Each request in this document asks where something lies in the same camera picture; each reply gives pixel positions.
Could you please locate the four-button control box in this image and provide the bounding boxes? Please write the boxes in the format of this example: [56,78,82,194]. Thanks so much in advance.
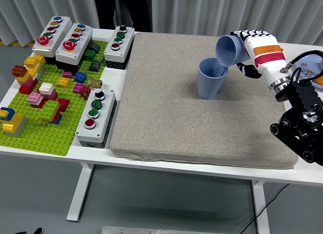
[103,25,136,70]
[75,88,118,149]

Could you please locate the white pleated curtain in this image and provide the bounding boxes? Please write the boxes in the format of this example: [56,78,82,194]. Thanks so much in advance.
[150,0,323,46]
[0,0,99,46]

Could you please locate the green orange blue brick stack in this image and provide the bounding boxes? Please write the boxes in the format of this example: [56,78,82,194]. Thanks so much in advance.
[38,100,63,125]

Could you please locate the blue toy brick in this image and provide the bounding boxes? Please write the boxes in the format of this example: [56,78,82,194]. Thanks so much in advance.
[74,71,88,83]

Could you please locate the blue ribbed cup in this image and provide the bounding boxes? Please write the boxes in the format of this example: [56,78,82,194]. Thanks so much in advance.
[197,57,229,100]
[215,34,250,67]

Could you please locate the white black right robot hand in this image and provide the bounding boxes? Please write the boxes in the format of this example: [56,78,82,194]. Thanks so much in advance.
[230,29,291,87]

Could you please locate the green studded baseplate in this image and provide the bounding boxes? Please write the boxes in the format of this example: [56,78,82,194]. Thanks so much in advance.
[0,39,110,157]

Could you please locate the white pink red brick stack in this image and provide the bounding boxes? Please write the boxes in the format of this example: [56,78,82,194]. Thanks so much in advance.
[27,82,59,109]

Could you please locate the pink toy brick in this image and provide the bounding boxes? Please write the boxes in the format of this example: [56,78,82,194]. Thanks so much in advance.
[73,82,86,94]

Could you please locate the blue yellow grey brick stack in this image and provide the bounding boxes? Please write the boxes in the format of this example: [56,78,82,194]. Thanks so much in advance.
[0,107,28,137]

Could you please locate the yellow brown red brick tower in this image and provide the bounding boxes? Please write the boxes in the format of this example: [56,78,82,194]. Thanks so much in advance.
[11,54,47,95]

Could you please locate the five-button control box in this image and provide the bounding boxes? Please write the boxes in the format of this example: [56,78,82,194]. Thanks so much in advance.
[55,22,93,73]
[31,15,73,65]

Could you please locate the white table leg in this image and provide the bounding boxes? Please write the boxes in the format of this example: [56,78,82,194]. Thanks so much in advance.
[66,163,94,222]
[251,179,271,234]

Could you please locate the yellow toy brick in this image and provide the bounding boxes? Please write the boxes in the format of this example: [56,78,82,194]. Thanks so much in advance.
[57,77,71,89]

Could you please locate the brass valve red handle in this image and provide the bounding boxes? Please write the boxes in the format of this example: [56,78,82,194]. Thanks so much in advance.
[80,77,103,100]

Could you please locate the dark green toy brick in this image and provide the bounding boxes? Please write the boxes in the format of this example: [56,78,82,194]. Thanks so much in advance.
[83,49,96,62]

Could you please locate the light blue plate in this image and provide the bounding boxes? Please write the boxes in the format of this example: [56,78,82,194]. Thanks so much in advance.
[294,52,323,89]

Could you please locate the person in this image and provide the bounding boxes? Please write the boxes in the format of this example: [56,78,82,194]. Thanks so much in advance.
[91,0,153,33]

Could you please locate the black floor cable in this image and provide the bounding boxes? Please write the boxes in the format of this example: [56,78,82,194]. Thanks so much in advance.
[238,183,290,234]

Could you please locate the red toy brick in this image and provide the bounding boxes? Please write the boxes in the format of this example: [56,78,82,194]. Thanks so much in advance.
[57,98,71,112]

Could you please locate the grey-brown fabric mat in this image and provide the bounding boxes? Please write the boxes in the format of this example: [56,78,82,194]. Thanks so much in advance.
[110,32,299,170]

